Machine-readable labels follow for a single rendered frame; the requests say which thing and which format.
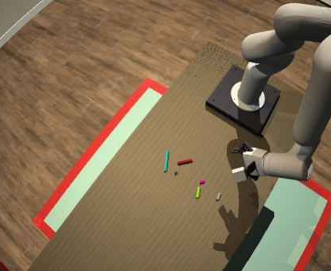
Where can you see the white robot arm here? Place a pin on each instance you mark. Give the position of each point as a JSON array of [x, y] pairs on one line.
[[294, 23]]

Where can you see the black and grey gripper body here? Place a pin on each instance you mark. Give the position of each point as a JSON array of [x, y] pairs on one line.
[[258, 155]]

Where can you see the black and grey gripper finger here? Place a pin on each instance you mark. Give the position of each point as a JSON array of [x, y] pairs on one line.
[[241, 148], [254, 177]]

